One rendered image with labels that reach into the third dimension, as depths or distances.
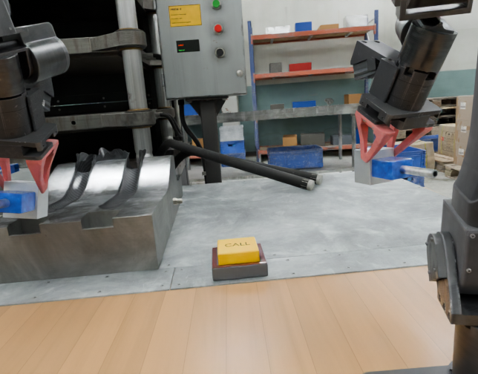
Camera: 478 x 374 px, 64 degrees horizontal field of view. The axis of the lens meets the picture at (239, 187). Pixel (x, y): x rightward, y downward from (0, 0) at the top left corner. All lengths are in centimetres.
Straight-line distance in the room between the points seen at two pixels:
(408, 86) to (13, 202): 56
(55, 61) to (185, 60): 87
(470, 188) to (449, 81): 762
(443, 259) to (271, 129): 695
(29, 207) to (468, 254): 54
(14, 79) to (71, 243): 24
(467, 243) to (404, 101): 30
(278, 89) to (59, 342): 688
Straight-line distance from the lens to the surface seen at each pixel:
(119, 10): 137
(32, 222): 70
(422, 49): 56
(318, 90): 729
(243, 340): 44
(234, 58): 145
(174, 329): 48
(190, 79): 144
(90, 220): 67
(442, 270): 34
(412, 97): 58
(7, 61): 57
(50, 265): 67
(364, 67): 64
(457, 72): 799
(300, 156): 435
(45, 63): 61
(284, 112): 409
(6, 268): 70
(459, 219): 33
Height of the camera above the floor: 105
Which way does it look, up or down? 13 degrees down
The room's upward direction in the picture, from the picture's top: 4 degrees counter-clockwise
